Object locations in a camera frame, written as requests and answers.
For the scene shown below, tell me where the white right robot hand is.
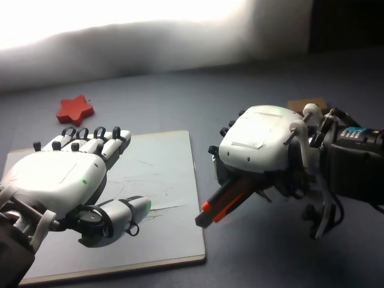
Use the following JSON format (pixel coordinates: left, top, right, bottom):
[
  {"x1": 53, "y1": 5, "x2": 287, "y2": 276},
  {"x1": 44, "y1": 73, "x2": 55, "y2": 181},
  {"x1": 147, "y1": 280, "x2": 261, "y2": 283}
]
[{"x1": 208, "y1": 104, "x2": 302, "y2": 194}]

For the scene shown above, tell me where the tan rectangular block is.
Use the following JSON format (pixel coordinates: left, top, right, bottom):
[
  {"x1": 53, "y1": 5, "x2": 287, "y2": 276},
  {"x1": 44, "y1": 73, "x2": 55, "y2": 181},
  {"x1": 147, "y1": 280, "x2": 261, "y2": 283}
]
[{"x1": 287, "y1": 97, "x2": 328, "y2": 114}]

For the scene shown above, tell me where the red star block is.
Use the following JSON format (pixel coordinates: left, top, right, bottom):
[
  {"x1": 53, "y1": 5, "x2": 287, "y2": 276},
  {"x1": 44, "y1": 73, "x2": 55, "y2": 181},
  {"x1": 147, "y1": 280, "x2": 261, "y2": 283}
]
[{"x1": 56, "y1": 94, "x2": 95, "y2": 125}]

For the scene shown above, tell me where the white backdrop cloth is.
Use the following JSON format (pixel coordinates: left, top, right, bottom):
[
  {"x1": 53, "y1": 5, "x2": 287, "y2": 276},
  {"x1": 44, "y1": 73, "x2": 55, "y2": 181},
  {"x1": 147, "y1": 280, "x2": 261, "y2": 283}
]
[{"x1": 0, "y1": 0, "x2": 314, "y2": 94}]

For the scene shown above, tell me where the white cutting board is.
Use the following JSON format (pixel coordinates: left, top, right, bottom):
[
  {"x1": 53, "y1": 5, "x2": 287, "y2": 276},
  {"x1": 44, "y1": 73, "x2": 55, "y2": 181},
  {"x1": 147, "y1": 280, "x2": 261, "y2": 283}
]
[{"x1": 5, "y1": 130, "x2": 207, "y2": 286}]

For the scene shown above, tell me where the orange black utility knife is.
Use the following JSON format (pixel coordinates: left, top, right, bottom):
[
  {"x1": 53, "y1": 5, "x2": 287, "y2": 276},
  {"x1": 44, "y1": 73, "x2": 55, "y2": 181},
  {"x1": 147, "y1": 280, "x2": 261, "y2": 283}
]
[{"x1": 194, "y1": 175, "x2": 262, "y2": 230}]

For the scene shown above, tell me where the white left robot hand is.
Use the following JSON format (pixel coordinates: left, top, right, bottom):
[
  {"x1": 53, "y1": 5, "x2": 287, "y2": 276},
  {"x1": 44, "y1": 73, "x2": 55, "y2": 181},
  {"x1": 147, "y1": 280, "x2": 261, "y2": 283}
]
[{"x1": 0, "y1": 126, "x2": 152, "y2": 248}]

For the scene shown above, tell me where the grey tablecloth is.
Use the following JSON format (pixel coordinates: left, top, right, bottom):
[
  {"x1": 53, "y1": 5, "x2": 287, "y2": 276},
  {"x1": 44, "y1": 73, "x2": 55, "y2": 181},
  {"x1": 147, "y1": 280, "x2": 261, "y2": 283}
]
[{"x1": 0, "y1": 44, "x2": 384, "y2": 288}]

